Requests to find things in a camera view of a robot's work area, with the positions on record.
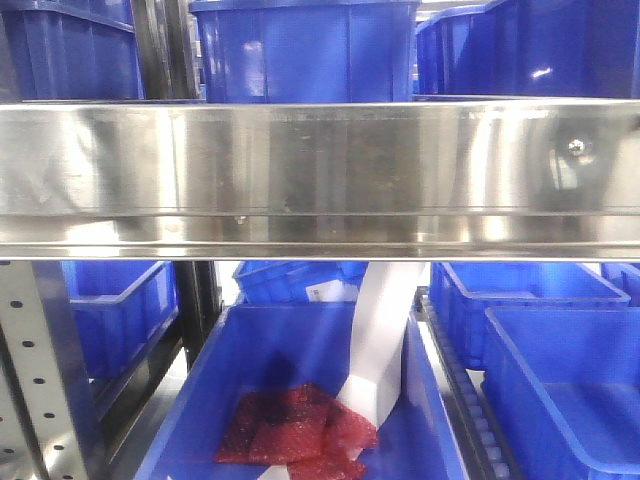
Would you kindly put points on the blue bin rear middle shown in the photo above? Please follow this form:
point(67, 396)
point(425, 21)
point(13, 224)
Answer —
point(267, 281)

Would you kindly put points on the blue bin with red wrap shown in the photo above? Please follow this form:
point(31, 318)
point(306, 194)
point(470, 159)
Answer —
point(278, 347)

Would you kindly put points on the blue bin rear right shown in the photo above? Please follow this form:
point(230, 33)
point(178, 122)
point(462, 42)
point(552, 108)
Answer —
point(460, 292)

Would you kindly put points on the red bubble wrap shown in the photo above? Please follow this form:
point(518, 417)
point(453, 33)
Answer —
point(311, 434)

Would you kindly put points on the blue bin upper middle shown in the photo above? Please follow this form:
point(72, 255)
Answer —
point(306, 51)

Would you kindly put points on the blue bin lower left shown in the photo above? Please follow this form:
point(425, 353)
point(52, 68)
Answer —
point(118, 305)

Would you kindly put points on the blue bin upper right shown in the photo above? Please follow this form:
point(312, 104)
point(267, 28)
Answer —
point(531, 48)

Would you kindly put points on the blue bin lower right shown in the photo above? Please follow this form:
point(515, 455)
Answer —
point(564, 387)

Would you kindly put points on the blue bin upper left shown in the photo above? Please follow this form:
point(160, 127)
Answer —
point(73, 49)

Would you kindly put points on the stainless steel shelf rail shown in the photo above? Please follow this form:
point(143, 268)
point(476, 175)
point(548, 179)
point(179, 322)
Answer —
point(449, 178)

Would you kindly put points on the perforated steel shelf post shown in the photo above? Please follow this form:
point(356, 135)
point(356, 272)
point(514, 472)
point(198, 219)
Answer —
point(44, 349)

